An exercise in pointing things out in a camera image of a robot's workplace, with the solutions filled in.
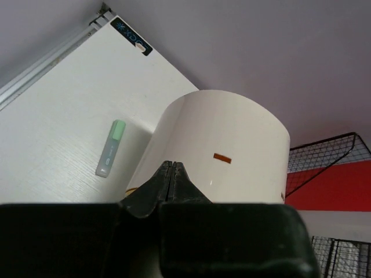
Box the black table corner label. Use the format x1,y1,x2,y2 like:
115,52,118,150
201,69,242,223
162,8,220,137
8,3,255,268
110,17,153,56

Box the round white drawer cabinet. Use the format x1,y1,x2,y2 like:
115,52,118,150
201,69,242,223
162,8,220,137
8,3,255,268
128,90,290,203

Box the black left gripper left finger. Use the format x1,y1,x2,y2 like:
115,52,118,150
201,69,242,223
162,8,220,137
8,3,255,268
1,161,174,277

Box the black wire mesh organizer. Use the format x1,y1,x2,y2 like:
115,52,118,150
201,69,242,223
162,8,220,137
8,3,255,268
286,133,370,277

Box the green highlighter pen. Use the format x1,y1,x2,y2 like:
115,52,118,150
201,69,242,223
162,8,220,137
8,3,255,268
95,119,126,178

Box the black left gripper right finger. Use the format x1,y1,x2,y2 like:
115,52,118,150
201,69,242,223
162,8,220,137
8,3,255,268
158,161,320,277

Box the red folder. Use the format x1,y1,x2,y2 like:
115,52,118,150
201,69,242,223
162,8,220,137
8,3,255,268
285,160,370,212

